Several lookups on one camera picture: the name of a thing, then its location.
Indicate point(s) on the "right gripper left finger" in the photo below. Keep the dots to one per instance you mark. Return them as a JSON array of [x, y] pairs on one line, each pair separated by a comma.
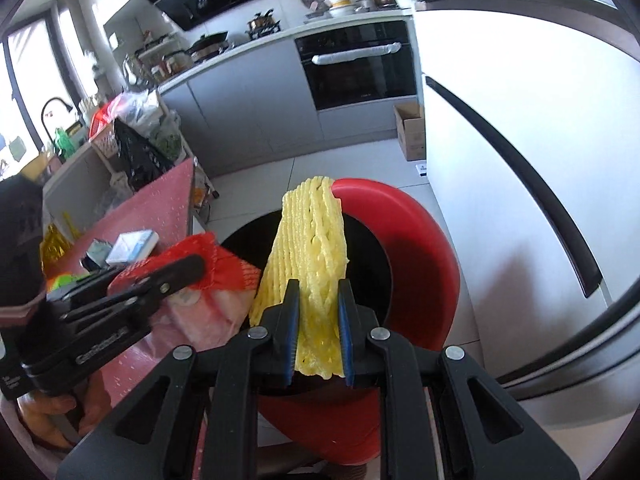
[[196, 412]]

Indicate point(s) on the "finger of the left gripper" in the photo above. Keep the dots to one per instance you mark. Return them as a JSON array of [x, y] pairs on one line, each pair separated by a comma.
[[160, 277]]

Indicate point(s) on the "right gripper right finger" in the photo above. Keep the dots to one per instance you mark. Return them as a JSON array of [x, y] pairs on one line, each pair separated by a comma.
[[442, 416]]

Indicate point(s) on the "red mesh net bag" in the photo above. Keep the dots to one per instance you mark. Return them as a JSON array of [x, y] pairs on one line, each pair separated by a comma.
[[206, 314]]

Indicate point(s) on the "white blue carton box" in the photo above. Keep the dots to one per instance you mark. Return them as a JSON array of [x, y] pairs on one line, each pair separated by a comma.
[[132, 247]]

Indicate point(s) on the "yellow foam fruit net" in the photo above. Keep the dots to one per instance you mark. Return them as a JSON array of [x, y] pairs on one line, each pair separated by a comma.
[[310, 247]]

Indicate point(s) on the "grey kitchen cabinets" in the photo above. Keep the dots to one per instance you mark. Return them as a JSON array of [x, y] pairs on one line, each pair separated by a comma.
[[255, 106]]

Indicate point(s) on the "red trash bin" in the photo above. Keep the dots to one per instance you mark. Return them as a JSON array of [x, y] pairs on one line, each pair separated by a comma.
[[402, 266]]

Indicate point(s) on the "black kitchen faucet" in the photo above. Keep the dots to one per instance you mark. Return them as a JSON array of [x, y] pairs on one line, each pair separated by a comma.
[[53, 115]]

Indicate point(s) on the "person left hand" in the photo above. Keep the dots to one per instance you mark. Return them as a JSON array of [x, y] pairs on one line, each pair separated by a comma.
[[37, 411]]

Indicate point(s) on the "grey crumpled small carton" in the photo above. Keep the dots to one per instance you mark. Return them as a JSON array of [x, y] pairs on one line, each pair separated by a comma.
[[95, 256]]

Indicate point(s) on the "gold foil bag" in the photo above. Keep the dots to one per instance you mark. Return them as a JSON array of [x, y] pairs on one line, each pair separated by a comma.
[[56, 245]]

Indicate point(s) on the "black plastic bag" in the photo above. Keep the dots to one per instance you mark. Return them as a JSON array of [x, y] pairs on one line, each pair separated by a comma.
[[144, 163]]

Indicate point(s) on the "green bottle by sink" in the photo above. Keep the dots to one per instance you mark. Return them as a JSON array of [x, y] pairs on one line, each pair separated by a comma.
[[65, 147]]

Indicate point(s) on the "red plastic basket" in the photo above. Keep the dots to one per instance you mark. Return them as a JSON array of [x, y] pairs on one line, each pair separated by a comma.
[[116, 108]]

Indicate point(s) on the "black wok pan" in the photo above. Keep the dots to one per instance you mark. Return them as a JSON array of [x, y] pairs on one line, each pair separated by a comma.
[[207, 46]]

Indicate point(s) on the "small steel pot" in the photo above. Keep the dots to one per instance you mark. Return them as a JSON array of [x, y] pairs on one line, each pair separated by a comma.
[[263, 24]]

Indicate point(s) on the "cardboard box on floor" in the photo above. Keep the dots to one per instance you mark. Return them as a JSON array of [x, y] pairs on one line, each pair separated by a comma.
[[410, 127]]

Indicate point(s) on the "black built-in oven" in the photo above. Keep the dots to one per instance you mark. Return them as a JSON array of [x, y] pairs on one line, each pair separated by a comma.
[[360, 63]]

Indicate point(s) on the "white refrigerator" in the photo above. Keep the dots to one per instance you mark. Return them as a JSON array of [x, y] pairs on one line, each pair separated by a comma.
[[532, 129]]

